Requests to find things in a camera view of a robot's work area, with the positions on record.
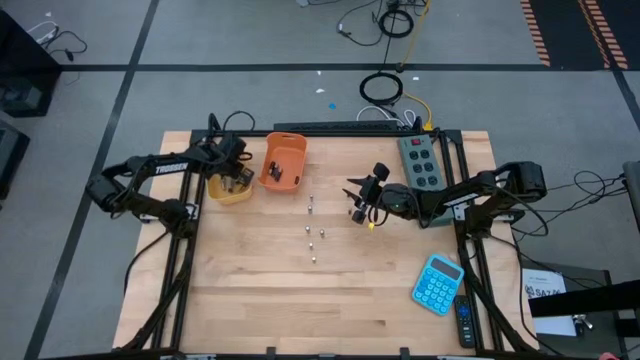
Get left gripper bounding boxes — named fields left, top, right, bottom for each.
left=212, top=133, right=256, bottom=188

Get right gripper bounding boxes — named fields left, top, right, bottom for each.
left=342, top=161, right=409, bottom=225

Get yellow plastic bin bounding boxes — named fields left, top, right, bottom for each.
left=206, top=169, right=255, bottom=206

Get orange plastic bin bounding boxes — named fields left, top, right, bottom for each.
left=257, top=131, right=309, bottom=194

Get grey power strip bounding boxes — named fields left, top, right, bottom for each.
left=397, top=133, right=455, bottom=229

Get long black floor bar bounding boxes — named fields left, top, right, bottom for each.
left=273, top=120, right=401, bottom=133

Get blue calculator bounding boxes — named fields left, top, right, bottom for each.
left=410, top=252, right=466, bottom=318

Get black remote control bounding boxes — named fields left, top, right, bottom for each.
left=452, top=294, right=477, bottom=350

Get white printed paper sheet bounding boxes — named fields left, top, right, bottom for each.
left=521, top=268, right=578, bottom=338

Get black floor box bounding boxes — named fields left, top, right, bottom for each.
left=0, top=119, right=31, bottom=201

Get black floor cabinet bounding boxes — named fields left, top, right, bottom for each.
left=0, top=9, right=64, bottom=119

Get black side desk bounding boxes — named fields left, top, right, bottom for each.
left=519, top=259, right=640, bottom=360

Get black orange-striped floor mat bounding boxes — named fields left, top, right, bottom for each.
left=518, top=0, right=632, bottom=71

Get grey furniture edge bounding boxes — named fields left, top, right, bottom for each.
left=621, top=160, right=640, bottom=236

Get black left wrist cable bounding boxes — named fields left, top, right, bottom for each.
left=206, top=109, right=257, bottom=136

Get black coiled floor cable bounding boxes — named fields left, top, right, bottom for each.
left=377, top=8, right=416, bottom=39
left=358, top=71, right=405, bottom=107

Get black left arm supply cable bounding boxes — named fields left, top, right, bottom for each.
left=121, top=228, right=174, bottom=297

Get black floor cable with plug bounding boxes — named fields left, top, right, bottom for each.
left=335, top=0, right=389, bottom=48

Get yellow hanging cable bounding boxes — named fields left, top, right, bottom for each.
left=398, top=0, right=435, bottom=132

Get black loose floor cable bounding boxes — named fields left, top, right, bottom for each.
left=38, top=29, right=89, bottom=64

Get black right arm supply cables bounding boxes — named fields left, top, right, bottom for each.
left=509, top=169, right=632, bottom=241

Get white loose floor cable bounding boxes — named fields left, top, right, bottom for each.
left=25, top=19, right=60, bottom=44

